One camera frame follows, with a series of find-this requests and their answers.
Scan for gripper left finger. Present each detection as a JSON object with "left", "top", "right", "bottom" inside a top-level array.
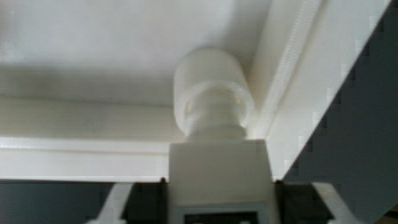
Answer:
[{"left": 86, "top": 181, "right": 169, "bottom": 224}]

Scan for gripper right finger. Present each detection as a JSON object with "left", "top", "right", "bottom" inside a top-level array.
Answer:
[{"left": 276, "top": 180, "right": 363, "bottom": 224}]

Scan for white leg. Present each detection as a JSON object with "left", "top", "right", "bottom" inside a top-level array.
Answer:
[{"left": 168, "top": 87, "right": 283, "bottom": 224}]

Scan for white square tabletop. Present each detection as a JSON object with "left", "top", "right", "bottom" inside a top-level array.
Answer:
[{"left": 0, "top": 0, "right": 393, "bottom": 182}]

